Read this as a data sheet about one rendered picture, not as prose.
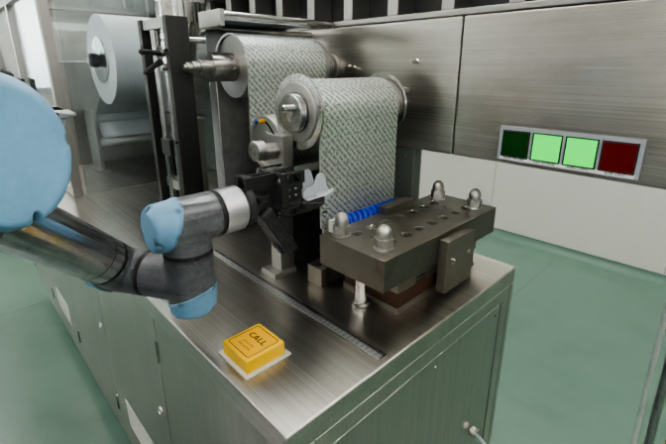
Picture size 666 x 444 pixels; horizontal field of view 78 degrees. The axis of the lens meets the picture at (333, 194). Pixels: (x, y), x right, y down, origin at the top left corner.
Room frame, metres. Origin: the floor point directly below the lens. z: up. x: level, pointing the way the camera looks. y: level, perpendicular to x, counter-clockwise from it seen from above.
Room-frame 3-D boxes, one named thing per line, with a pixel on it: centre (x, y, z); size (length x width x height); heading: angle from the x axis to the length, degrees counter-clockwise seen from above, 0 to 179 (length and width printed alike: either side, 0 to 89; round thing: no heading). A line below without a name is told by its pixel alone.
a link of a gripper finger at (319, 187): (0.76, 0.02, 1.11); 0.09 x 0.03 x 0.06; 133
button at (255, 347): (0.55, 0.13, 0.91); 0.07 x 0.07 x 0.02; 44
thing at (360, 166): (0.87, -0.06, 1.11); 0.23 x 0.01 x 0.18; 134
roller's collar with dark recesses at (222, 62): (0.99, 0.26, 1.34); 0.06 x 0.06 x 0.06; 44
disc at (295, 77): (0.83, 0.07, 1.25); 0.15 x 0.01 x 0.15; 44
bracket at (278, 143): (0.83, 0.12, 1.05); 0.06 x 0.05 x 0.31; 134
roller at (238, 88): (1.10, 0.15, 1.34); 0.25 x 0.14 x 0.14; 134
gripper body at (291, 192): (0.70, 0.11, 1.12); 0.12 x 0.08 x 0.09; 134
